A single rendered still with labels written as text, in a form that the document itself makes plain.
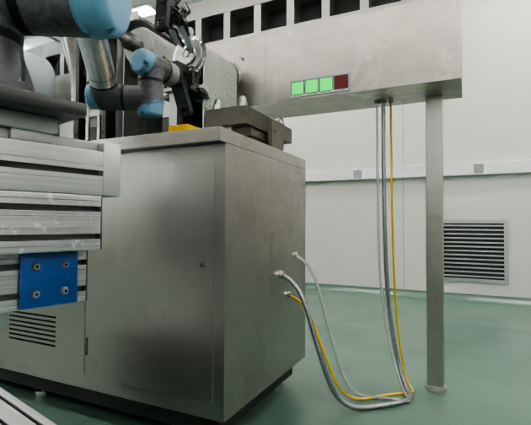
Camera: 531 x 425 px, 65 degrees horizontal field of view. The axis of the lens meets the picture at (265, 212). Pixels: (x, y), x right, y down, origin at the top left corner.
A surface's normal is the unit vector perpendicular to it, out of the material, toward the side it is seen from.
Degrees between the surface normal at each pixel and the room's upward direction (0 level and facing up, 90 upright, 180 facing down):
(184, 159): 90
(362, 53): 90
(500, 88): 90
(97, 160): 90
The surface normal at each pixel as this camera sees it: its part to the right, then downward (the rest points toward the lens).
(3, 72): 0.80, -0.31
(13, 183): 0.77, -0.01
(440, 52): -0.44, -0.03
